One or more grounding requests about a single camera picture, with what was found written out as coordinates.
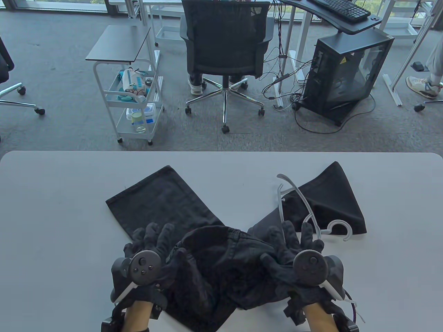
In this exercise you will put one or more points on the person's right hand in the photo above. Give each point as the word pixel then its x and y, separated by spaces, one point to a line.
pixel 283 242

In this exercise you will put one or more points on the person's left hand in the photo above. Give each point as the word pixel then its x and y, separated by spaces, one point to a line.
pixel 152 238

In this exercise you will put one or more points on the gray hanger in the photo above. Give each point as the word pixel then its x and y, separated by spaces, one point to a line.
pixel 280 204

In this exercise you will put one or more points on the person's right forearm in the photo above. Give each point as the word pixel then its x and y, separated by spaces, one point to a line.
pixel 320 320

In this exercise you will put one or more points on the person's left forearm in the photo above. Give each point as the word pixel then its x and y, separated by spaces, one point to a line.
pixel 136 318

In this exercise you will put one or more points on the black hand controller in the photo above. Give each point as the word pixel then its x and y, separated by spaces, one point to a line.
pixel 145 268
pixel 309 268

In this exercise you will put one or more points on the clear plastic container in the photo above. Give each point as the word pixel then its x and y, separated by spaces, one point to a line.
pixel 147 112

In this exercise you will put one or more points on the white rolling cart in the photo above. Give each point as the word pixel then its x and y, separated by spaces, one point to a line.
pixel 104 103

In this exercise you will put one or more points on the teal white toy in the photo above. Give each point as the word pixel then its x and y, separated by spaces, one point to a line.
pixel 131 81

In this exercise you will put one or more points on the black computer tower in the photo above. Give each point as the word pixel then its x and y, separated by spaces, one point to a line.
pixel 342 69

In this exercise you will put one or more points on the black mesh office chair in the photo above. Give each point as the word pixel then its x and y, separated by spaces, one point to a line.
pixel 225 34

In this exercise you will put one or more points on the black foot pedal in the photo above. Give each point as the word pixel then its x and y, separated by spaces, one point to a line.
pixel 417 66

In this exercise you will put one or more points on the black curved desk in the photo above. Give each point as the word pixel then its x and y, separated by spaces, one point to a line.
pixel 353 27

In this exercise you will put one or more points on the black chair chrome base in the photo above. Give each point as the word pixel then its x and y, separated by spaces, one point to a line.
pixel 7 62

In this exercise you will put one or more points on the black keyboard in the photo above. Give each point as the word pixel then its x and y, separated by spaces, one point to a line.
pixel 341 8

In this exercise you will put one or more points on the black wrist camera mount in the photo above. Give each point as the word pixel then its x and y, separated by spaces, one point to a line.
pixel 110 323
pixel 346 323

